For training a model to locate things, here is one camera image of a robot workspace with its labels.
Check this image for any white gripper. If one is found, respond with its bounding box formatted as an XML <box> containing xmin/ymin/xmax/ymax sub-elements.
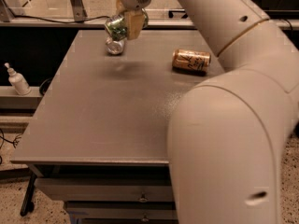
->
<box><xmin>116</xmin><ymin>0</ymin><xmax>151</xmax><ymax>40</ymax></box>

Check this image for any green soda can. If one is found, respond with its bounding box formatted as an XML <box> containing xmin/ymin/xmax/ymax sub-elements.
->
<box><xmin>105</xmin><ymin>9</ymin><xmax>149</xmax><ymax>41</ymax></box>

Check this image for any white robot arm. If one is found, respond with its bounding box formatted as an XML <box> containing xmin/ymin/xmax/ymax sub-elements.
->
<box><xmin>167</xmin><ymin>0</ymin><xmax>299</xmax><ymax>224</ymax></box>

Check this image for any silver 7up can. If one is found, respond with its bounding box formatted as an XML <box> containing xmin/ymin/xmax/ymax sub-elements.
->
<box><xmin>106</xmin><ymin>36</ymin><xmax>124</xmax><ymax>55</ymax></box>

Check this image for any orange soda can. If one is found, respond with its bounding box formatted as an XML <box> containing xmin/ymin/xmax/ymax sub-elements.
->
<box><xmin>172</xmin><ymin>49</ymin><xmax>211</xmax><ymax>72</ymax></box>

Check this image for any white pump bottle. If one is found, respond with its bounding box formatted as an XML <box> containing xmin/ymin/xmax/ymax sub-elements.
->
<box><xmin>5</xmin><ymin>63</ymin><xmax>31</xmax><ymax>95</ymax></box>

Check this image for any grey top drawer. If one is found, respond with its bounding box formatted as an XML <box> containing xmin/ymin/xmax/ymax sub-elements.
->
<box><xmin>35</xmin><ymin>178</ymin><xmax>174</xmax><ymax>203</ymax></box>

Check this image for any grey drawer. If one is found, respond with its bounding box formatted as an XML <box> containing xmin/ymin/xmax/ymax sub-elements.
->
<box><xmin>35</xmin><ymin>178</ymin><xmax>174</xmax><ymax>203</ymax></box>
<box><xmin>64</xmin><ymin>202</ymin><xmax>178</xmax><ymax>220</ymax></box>

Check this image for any black table leg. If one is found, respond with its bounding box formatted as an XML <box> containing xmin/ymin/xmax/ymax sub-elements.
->
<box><xmin>20</xmin><ymin>174</ymin><xmax>36</xmax><ymax>217</ymax></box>

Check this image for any grey metal bracket left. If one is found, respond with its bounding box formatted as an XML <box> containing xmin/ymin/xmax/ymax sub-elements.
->
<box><xmin>70</xmin><ymin>0</ymin><xmax>87</xmax><ymax>22</ymax></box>

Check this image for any black cable on shelf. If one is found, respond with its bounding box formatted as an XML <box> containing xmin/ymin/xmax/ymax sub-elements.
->
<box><xmin>12</xmin><ymin>14</ymin><xmax>110</xmax><ymax>24</ymax></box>

